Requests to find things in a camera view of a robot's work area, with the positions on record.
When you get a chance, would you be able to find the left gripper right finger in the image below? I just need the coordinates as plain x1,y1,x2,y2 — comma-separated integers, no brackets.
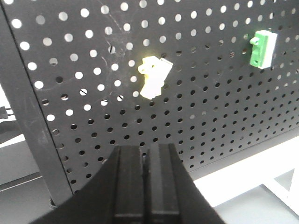
146,143,223,224

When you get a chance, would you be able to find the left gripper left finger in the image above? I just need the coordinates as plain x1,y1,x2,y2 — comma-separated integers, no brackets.
33,146,145,224

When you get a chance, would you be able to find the white height-adjustable desk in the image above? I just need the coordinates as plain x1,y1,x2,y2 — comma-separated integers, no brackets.
194,137,299,224

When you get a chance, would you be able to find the black perforated pegboard panel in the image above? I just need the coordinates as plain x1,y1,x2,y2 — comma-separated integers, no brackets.
0,0,299,205

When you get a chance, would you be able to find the yellow toggle switch left view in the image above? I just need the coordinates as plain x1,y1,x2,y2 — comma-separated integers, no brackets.
137,56,173,100

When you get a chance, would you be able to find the green toggle switch left view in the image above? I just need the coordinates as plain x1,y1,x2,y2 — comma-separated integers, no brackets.
249,30,278,70

